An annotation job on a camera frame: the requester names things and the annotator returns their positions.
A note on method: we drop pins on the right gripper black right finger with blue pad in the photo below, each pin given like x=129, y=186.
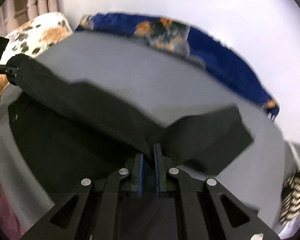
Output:
x=160, y=170

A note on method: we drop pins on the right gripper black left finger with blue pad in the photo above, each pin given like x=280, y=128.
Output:
x=137, y=175

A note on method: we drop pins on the maroon cloth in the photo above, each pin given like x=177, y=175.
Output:
x=9, y=224

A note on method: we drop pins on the beige curtain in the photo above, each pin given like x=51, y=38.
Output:
x=14, y=13

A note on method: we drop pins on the black white striped cloth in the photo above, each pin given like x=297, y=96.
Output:
x=290, y=205

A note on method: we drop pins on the blue floral blanket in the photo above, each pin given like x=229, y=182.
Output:
x=186, y=41

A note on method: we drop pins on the white floral pillow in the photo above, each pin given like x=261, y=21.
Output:
x=34, y=37

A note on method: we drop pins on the black pants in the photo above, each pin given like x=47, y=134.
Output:
x=70, y=131

